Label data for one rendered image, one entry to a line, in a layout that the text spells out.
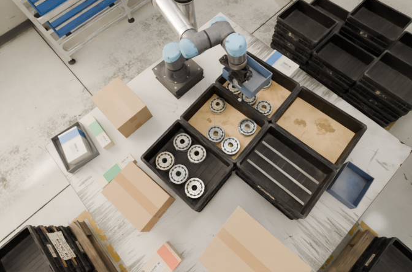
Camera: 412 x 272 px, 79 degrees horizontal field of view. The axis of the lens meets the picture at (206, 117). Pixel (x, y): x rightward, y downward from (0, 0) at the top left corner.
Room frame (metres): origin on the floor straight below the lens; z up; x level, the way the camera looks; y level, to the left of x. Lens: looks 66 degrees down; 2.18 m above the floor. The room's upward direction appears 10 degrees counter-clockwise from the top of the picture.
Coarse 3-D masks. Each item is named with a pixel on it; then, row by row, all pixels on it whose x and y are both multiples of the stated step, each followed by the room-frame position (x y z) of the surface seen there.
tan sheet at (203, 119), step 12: (216, 96) 0.74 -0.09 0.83; (204, 108) 0.67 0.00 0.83; (228, 108) 0.65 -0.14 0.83; (192, 120) 0.61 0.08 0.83; (204, 120) 0.60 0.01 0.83; (216, 120) 0.58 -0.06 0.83; (228, 120) 0.57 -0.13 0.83; (240, 120) 0.56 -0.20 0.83; (204, 132) 0.52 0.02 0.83; (228, 132) 0.50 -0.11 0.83; (216, 144) 0.44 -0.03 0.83; (240, 144) 0.42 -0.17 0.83
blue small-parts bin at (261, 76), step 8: (248, 56) 0.78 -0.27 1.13; (248, 64) 0.77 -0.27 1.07; (256, 64) 0.73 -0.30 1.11; (224, 72) 0.71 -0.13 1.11; (256, 72) 0.71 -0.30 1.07; (264, 72) 0.68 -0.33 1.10; (248, 80) 0.67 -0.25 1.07; (256, 80) 0.67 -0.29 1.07; (264, 80) 0.62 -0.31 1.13; (240, 88) 0.62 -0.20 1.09; (248, 88) 0.63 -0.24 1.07; (256, 88) 0.58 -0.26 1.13; (248, 96) 0.58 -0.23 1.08
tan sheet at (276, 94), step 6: (276, 84) 0.76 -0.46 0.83; (270, 90) 0.72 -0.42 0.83; (276, 90) 0.71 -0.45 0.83; (282, 90) 0.71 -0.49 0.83; (258, 96) 0.69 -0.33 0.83; (264, 96) 0.69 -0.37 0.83; (270, 96) 0.68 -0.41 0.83; (276, 96) 0.67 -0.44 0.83; (282, 96) 0.67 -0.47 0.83; (270, 102) 0.64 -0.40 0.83; (276, 102) 0.63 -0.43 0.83; (282, 102) 0.63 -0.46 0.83; (264, 108) 0.61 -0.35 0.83; (276, 108) 0.59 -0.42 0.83
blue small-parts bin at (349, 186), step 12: (348, 168) 0.20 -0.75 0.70; (360, 168) 0.18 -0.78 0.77; (336, 180) 0.15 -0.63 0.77; (348, 180) 0.14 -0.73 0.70; (360, 180) 0.13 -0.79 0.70; (372, 180) 0.12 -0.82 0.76; (336, 192) 0.08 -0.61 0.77; (348, 192) 0.08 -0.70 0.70; (360, 192) 0.07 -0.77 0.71; (348, 204) 0.02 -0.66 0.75
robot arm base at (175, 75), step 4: (184, 64) 0.98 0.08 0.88; (180, 68) 0.94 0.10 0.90; (184, 68) 0.96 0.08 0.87; (168, 72) 0.95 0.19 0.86; (172, 72) 0.94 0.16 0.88; (176, 72) 0.93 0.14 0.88; (180, 72) 0.94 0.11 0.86; (184, 72) 0.95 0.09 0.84; (168, 76) 0.95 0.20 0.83; (172, 76) 0.94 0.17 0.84; (176, 76) 0.93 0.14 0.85; (180, 76) 0.93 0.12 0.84; (184, 76) 0.93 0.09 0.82; (176, 80) 0.92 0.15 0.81
